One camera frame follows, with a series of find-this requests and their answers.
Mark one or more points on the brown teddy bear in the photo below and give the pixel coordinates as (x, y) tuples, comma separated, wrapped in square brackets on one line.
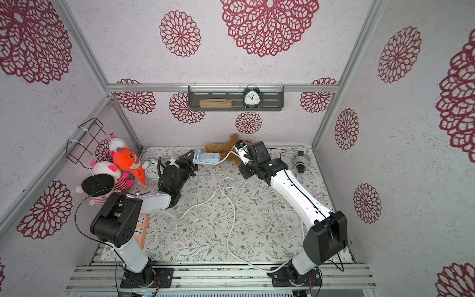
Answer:
[(224, 148)]

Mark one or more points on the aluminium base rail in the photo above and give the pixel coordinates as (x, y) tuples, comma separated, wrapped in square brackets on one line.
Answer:
[(106, 276)]

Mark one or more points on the teal alarm clock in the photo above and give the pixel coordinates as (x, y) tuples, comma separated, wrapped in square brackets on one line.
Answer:
[(252, 98)]

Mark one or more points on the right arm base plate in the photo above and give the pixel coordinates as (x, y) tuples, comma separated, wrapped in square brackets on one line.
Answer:
[(289, 277)]

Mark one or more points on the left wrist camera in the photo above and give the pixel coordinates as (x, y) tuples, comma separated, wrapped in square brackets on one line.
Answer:
[(171, 161)]

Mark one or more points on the white round alarm clock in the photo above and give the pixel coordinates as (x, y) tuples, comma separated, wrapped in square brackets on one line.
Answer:
[(150, 168)]

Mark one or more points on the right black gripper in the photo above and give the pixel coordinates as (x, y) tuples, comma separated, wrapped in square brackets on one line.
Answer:
[(250, 155)]

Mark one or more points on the black-haired doll plush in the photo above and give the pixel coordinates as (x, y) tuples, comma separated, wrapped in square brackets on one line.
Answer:
[(99, 187)]

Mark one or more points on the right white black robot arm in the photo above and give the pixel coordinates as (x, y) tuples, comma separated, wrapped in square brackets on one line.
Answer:
[(327, 230)]

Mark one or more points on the black wire basket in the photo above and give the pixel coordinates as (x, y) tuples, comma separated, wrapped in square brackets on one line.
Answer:
[(91, 146)]

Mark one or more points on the grey wall shelf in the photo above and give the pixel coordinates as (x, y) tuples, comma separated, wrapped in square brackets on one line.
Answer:
[(273, 98)]

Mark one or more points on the orange fox plush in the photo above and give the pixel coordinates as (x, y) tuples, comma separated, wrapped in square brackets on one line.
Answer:
[(128, 161)]

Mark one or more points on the pink striped pig plush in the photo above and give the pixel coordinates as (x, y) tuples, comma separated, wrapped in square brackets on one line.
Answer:
[(122, 180)]

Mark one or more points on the pink power strip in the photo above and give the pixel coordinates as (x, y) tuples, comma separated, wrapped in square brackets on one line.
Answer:
[(141, 230)]

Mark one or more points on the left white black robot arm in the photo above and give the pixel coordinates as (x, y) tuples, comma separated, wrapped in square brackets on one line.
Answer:
[(116, 222)]

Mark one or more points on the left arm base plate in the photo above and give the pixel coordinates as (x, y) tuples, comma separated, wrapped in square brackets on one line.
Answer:
[(148, 278)]

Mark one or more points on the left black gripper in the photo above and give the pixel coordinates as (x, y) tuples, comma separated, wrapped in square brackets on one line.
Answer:
[(187, 162)]

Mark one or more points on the beige pouch on shelf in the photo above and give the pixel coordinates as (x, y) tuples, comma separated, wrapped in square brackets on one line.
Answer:
[(216, 104)]

